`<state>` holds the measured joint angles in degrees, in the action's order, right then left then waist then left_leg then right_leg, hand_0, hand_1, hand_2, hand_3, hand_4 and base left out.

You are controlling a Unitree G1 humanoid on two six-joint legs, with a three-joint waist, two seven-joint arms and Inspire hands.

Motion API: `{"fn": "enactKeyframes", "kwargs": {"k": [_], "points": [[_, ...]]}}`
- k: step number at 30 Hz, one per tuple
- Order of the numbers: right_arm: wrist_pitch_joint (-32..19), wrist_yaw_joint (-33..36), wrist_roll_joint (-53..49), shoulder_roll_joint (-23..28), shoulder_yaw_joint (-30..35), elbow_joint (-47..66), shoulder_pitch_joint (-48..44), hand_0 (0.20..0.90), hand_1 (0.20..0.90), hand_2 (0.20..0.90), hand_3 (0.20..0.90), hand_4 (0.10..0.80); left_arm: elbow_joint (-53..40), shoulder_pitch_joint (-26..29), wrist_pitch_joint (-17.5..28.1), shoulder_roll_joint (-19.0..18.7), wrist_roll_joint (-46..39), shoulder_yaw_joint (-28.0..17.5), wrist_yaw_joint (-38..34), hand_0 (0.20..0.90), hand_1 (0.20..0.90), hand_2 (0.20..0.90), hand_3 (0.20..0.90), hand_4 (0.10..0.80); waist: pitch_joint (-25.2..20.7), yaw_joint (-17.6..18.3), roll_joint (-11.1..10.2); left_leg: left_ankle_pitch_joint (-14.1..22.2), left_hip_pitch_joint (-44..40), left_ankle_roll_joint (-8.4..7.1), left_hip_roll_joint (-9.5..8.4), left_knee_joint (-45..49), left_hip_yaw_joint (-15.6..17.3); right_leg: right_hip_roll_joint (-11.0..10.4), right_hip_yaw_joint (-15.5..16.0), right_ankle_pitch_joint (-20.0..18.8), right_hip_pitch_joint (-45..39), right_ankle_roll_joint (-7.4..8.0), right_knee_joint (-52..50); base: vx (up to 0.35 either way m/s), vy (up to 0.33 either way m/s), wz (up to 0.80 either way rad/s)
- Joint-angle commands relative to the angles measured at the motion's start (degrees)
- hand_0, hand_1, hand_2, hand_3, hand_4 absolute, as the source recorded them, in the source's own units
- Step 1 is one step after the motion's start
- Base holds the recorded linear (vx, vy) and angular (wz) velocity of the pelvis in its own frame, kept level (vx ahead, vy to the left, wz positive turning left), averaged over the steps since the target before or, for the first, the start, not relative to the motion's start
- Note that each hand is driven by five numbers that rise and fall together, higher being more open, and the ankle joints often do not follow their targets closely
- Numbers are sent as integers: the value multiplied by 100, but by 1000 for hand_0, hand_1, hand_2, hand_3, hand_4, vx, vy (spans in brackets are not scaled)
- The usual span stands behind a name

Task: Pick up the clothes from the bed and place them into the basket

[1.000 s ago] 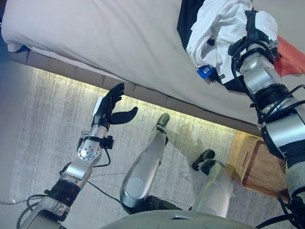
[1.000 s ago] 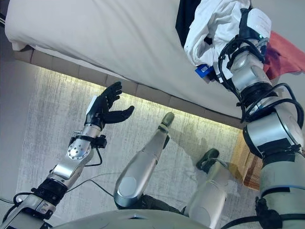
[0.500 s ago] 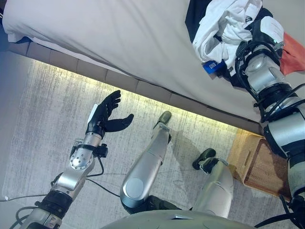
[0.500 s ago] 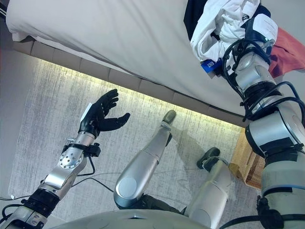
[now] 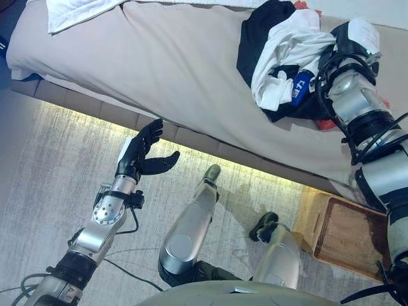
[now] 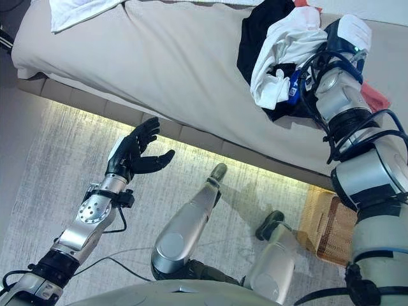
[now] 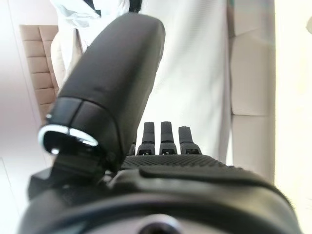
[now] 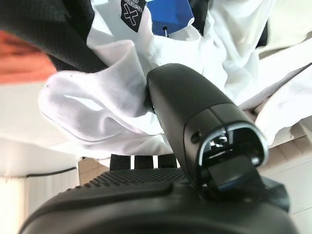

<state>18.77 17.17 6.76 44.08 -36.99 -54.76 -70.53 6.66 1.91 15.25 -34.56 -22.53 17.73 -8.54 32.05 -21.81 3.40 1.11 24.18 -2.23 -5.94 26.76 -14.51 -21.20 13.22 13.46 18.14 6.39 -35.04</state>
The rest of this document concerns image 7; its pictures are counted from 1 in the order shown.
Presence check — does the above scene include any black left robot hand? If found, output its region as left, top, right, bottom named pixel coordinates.
left=18, top=12, right=297, bottom=234

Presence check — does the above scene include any white garment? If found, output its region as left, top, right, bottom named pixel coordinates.
left=50, top=0, right=103, bottom=26

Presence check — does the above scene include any large beige pillow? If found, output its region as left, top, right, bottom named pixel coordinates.
left=50, top=31, right=83, bottom=89

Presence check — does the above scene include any white duvet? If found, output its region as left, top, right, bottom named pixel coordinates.
left=80, top=0, right=231, bottom=161

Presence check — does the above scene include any tufted brown headboard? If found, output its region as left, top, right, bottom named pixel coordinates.
left=19, top=24, right=60, bottom=122

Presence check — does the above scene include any bed with upholstered frame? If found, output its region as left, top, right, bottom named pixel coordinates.
left=50, top=0, right=277, bottom=176

